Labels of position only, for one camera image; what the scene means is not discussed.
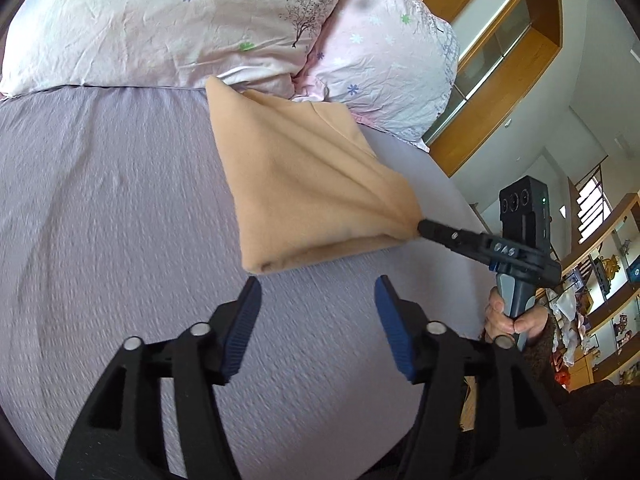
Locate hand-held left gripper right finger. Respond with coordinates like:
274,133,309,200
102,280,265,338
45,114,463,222
374,275,583,480

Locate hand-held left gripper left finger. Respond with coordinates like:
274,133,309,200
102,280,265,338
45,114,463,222
55,276,263,480

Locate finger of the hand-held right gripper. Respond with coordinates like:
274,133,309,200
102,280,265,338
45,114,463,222
418,218,496,264

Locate tan cloth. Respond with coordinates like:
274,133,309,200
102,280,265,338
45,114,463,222
205,76,425,276

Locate person's right forearm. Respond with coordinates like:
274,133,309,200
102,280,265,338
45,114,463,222
525,310,640,480

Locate person's right hand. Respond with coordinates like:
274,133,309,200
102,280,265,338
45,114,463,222
483,286,551,346

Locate purple bed sheet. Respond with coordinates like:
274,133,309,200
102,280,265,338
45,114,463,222
0,86,501,480

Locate window with bars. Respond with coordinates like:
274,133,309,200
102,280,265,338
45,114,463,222
575,170,614,244

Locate wooden display shelf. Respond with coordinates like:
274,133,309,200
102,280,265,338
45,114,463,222
545,191,640,391

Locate wooden headboard cabinet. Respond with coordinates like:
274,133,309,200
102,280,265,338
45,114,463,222
418,0,565,178

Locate pink floral pillow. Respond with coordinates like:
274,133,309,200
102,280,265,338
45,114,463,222
292,0,461,153

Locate white floral pillow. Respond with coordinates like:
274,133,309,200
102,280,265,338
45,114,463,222
0,0,353,102

